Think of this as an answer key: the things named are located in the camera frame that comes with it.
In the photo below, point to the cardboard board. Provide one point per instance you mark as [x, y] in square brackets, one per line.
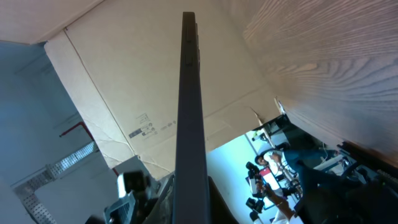
[120, 64]

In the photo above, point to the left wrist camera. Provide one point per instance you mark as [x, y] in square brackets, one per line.
[133, 198]

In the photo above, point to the person in background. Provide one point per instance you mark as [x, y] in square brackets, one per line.
[309, 180]

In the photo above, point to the blue Samsung Galaxy smartphone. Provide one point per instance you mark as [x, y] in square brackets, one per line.
[191, 190]

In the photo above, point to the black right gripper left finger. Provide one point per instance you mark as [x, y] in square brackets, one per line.
[163, 210]

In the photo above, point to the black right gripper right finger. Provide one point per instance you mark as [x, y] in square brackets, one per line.
[220, 213]

